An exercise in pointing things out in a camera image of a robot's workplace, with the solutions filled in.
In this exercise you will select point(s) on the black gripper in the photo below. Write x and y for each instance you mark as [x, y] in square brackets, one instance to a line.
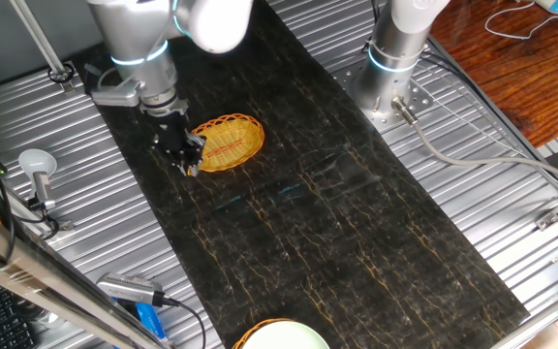
[172, 133]

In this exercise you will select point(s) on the yellow woven oval basket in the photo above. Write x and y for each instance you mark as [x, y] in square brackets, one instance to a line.
[230, 140]

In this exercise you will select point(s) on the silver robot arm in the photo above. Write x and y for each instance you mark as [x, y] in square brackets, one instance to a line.
[133, 29]

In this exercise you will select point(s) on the white ladle shaped fixture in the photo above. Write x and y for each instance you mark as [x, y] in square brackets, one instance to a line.
[37, 162]

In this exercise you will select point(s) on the black marble pattern mat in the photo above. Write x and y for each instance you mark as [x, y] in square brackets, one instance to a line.
[332, 252]

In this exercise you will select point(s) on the orange woven basket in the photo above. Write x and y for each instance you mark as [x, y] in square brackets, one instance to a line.
[238, 341]

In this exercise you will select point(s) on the pale green plate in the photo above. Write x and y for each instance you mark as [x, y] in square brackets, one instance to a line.
[286, 337]

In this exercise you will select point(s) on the silver ribbed side camera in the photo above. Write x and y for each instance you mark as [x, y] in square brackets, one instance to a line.
[129, 288]

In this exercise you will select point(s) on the aluminium post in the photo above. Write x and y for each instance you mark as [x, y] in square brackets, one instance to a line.
[41, 43]

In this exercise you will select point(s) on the metal frame beam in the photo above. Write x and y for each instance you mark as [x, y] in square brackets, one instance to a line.
[41, 281]

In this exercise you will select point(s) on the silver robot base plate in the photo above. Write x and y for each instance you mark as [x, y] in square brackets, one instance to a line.
[422, 99]

